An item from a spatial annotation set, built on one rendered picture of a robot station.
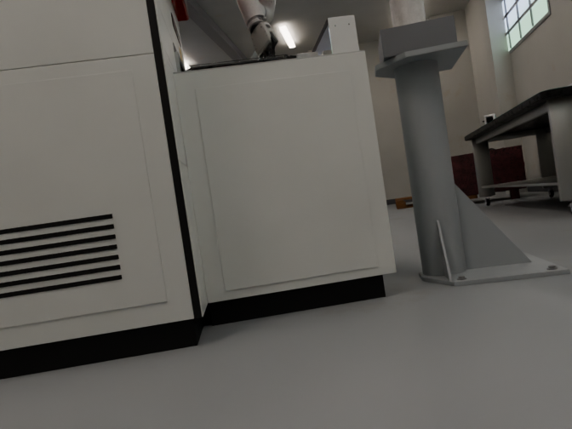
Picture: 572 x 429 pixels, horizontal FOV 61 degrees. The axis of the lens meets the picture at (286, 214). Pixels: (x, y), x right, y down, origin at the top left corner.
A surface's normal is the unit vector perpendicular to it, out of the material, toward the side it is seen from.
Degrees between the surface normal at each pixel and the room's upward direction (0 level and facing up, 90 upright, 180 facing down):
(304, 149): 90
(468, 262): 90
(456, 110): 90
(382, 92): 90
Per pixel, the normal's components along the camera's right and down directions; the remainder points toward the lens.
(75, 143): 0.10, 0.00
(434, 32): -0.17, 0.04
